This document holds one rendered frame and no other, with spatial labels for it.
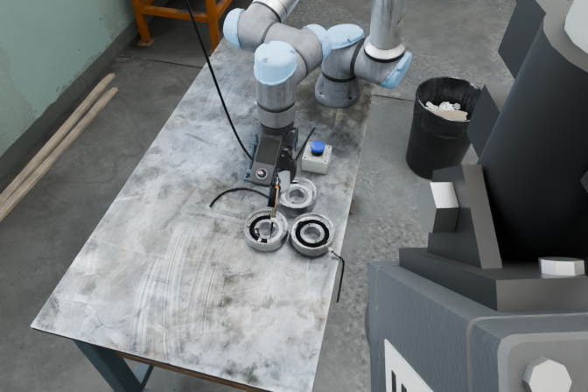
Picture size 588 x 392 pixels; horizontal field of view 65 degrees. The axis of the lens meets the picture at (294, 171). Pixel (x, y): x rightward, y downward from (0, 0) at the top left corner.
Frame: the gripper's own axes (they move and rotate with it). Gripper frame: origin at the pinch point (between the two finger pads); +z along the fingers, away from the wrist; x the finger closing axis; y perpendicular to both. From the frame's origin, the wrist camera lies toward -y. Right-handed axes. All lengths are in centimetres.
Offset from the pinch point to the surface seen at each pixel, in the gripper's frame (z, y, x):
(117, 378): 49, -34, 36
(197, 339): 13.1, -32.0, 8.8
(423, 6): 94, 289, -46
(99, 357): 34, -34, 37
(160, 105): 94, 126, 104
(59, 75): 73, 114, 155
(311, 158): 8.8, 20.5, -4.6
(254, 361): 13.2, -33.7, -3.9
